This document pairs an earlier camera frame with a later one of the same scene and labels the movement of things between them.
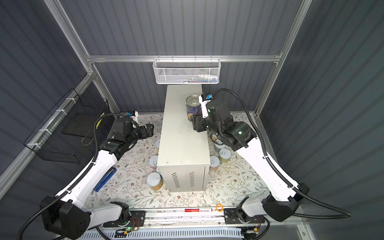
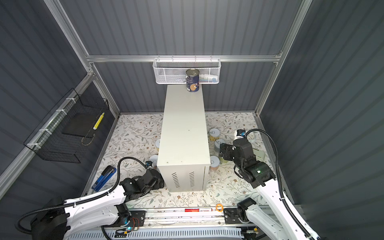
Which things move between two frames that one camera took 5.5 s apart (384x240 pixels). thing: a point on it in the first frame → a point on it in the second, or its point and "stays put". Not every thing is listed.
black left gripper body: x=134 y=137 → x=160 y=183
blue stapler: x=105 y=179 stays put
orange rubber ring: x=222 y=207 stays put
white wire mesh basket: x=186 y=71 stays put
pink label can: x=214 y=162 stays put
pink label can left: x=153 y=162 stays put
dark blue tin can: x=193 y=106 → x=192 y=80
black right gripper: x=196 y=120 → x=228 y=148
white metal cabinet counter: x=184 y=154 stays put
